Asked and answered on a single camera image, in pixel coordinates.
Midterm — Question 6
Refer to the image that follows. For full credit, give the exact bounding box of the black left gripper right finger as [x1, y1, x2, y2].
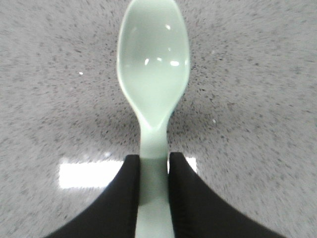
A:
[168, 152, 282, 238]

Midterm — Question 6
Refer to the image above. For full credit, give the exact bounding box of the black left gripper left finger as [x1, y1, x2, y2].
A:
[47, 155, 140, 238]

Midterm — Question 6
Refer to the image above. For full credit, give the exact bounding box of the pale green plastic spoon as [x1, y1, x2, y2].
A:
[117, 0, 190, 238]

